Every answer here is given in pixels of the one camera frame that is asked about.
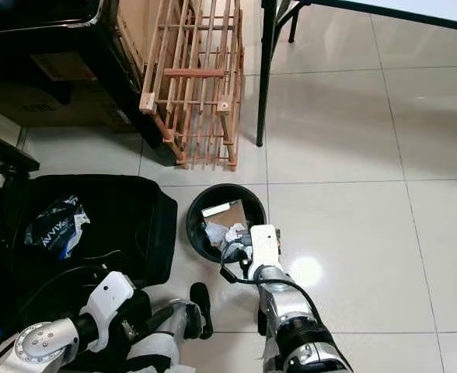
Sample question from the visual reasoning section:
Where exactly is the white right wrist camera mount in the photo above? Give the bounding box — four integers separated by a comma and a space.
248, 225, 281, 279

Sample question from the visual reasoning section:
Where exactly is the large black bag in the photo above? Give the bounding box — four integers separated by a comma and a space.
0, 175, 179, 366

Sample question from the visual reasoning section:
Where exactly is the black printed plastic packet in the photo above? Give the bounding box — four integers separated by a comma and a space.
24, 194, 91, 259

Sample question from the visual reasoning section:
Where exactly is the round black rubbish bin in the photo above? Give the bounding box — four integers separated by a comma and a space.
186, 183, 268, 263

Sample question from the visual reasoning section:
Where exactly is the white tube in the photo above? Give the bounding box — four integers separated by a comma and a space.
201, 200, 235, 217

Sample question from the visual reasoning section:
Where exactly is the brown cardboard piece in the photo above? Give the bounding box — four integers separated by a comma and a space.
205, 198, 249, 230

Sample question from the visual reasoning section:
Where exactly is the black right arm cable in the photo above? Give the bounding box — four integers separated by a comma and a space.
218, 242, 326, 327

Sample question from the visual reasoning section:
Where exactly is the black glossy cabinet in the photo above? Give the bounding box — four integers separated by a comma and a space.
0, 0, 179, 166

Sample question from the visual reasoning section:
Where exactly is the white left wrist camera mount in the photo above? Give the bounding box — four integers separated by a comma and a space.
81, 270, 136, 352

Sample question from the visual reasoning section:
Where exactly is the flat brown cardboard box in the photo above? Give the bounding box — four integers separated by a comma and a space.
0, 53, 133, 130

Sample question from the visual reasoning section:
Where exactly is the black metal frame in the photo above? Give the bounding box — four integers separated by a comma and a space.
0, 128, 40, 234

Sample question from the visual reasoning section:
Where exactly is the upright brown cardboard box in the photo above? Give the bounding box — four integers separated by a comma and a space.
116, 0, 169, 75

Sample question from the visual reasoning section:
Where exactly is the crumpled white paper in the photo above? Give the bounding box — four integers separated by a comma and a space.
204, 221, 231, 249
225, 224, 249, 248

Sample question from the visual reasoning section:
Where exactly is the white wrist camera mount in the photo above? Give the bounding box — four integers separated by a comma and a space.
248, 225, 281, 279
81, 270, 136, 352

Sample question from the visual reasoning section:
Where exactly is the folded wooden rack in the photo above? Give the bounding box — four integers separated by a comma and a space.
139, 0, 245, 172

